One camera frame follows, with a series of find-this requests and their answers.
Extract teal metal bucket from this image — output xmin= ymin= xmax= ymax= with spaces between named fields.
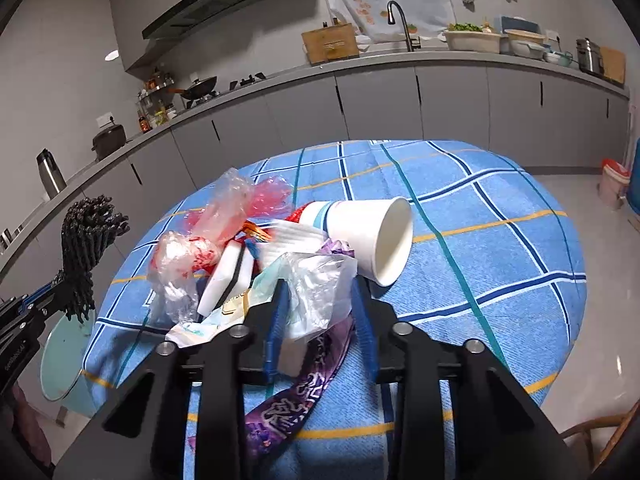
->
xmin=39 ymin=311 xmax=96 ymax=418

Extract white black sponge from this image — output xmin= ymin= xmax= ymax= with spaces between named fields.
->
xmin=196 ymin=240 xmax=255 ymax=318

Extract steel stock pot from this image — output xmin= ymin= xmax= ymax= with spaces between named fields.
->
xmin=576 ymin=38 xmax=604 ymax=77

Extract white paper cup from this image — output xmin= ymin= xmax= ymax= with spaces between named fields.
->
xmin=313 ymin=196 xmax=413 ymax=287

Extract wooden knife block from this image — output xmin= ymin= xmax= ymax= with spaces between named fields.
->
xmin=302 ymin=23 xmax=360 ymax=65

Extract cream lidded pot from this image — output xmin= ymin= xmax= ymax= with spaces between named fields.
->
xmin=504 ymin=29 xmax=546 ymax=60

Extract red foam net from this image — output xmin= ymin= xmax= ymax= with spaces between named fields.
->
xmin=285 ymin=202 xmax=322 ymax=226

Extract white red trash bin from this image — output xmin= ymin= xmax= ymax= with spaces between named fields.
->
xmin=598 ymin=158 xmax=630 ymax=210

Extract black wok on stove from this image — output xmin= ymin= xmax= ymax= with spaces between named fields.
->
xmin=169 ymin=76 xmax=217 ymax=101

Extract white vegetable basin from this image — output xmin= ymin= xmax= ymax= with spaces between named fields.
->
xmin=444 ymin=24 xmax=502 ymax=54

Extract black range hood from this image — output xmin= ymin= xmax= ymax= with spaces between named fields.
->
xmin=142 ymin=0 xmax=247 ymax=40

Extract white paper towel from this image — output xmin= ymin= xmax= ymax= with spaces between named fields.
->
xmin=257 ymin=220 xmax=328 ymax=269

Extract pink cellophane wrapper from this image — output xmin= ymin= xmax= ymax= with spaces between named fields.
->
xmin=186 ymin=168 xmax=293 ymax=243

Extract wooden chair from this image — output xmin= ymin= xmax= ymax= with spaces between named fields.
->
xmin=561 ymin=402 xmax=639 ymax=474

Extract purple foil wrapper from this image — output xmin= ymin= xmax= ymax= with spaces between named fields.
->
xmin=245 ymin=240 xmax=358 ymax=462

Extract grey lower cabinets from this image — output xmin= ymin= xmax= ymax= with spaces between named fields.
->
xmin=1 ymin=51 xmax=630 ymax=274

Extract steel thermos jug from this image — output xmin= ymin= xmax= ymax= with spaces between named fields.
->
xmin=36 ymin=148 xmax=66 ymax=198

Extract gas stove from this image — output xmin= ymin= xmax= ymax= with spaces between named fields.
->
xmin=229 ymin=72 xmax=267 ymax=91

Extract dark kitchen faucet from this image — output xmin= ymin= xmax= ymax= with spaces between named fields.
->
xmin=386 ymin=0 xmax=421 ymax=52

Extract clear plastic bag red print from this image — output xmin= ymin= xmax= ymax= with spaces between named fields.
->
xmin=146 ymin=168 xmax=253 ymax=323

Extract black rice cooker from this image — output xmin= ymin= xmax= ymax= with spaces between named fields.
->
xmin=92 ymin=124 xmax=127 ymax=162

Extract spice rack with bottles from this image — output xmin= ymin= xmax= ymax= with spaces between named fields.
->
xmin=137 ymin=70 xmax=178 ymax=133

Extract orange blue snack wrapper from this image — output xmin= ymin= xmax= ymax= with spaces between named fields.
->
xmin=235 ymin=220 xmax=272 ymax=260

